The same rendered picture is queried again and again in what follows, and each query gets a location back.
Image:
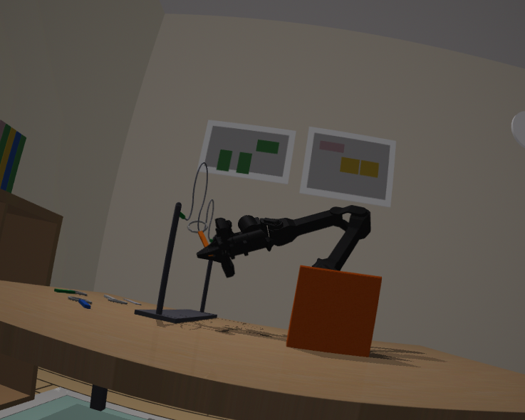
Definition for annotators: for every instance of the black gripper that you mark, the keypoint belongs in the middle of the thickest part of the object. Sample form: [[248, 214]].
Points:
[[234, 246]]

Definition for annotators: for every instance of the orange long bar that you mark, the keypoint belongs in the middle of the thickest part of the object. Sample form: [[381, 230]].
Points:
[[200, 233]]

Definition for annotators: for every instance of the grey loop with flat handle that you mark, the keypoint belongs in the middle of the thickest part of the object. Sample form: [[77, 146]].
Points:
[[114, 300]]

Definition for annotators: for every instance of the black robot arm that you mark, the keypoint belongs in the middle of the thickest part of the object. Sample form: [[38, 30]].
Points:
[[283, 231]]

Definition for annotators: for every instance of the blue handle with grey loop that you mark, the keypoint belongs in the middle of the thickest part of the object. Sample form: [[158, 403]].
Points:
[[82, 301]]

